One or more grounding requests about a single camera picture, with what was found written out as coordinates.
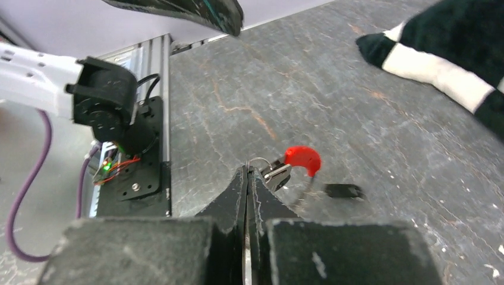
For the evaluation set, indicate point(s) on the white slotted cable duct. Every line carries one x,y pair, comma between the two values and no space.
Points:
96,189

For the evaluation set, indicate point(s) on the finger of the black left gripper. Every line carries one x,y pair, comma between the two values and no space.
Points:
225,16

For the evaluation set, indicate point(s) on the black white checkered pillow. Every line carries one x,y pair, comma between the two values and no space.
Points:
455,46

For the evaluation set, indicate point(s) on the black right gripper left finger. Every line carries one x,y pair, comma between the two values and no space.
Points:
205,249

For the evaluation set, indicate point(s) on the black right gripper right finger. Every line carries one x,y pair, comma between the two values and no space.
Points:
286,249

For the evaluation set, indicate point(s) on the key with black tag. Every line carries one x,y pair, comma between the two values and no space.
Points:
342,190
277,177

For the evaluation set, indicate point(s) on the metal key organizer red handle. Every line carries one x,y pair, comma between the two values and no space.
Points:
296,156

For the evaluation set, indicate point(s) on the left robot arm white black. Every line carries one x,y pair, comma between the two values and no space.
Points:
93,92

